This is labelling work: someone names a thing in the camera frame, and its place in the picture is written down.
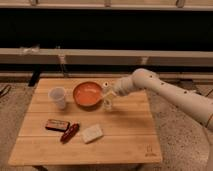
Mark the orange bowl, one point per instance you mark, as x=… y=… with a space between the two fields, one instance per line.
x=87 y=94

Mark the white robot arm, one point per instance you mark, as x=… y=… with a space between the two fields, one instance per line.
x=198 y=107

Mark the grey metal rail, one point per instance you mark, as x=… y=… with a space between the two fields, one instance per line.
x=105 y=57

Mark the pale yellow sponge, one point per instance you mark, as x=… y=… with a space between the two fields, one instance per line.
x=92 y=133

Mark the dark red snack bar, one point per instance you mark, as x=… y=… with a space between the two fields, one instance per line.
x=57 y=125

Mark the white plastic bottle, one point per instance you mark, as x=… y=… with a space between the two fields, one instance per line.
x=107 y=96

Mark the wooden table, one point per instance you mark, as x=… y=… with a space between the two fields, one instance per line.
x=129 y=131

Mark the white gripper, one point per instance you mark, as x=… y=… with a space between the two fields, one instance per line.
x=122 y=87

